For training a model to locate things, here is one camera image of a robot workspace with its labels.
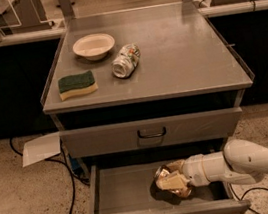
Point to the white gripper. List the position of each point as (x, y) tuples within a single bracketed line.
[(195, 170)]

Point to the orange crushed soda can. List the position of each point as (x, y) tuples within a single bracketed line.
[(170, 178)]

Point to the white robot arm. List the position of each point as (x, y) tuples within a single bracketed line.
[(241, 162)]

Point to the open middle drawer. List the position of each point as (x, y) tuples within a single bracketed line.
[(129, 188)]

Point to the grey metal drawer cabinet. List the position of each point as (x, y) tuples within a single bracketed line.
[(185, 67)]

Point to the closed upper drawer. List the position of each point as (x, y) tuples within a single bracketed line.
[(143, 134)]

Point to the green yellow sponge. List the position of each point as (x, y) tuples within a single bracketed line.
[(77, 85)]

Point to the white paper sheet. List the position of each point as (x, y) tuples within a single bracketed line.
[(41, 148)]

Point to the white paper bowl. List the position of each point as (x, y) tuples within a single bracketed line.
[(94, 47)]

